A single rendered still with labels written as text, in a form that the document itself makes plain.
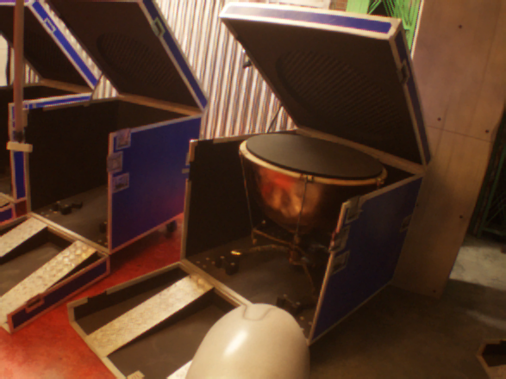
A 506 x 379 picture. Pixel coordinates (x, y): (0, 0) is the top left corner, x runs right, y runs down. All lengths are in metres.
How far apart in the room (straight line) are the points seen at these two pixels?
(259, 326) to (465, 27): 2.63
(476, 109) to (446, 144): 0.30
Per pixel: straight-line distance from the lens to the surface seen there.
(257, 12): 2.30
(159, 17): 2.69
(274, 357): 0.46
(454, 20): 2.93
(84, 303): 2.48
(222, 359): 0.45
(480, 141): 2.98
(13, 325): 2.48
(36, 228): 3.18
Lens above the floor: 1.59
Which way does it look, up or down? 22 degrees down
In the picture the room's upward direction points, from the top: 8 degrees clockwise
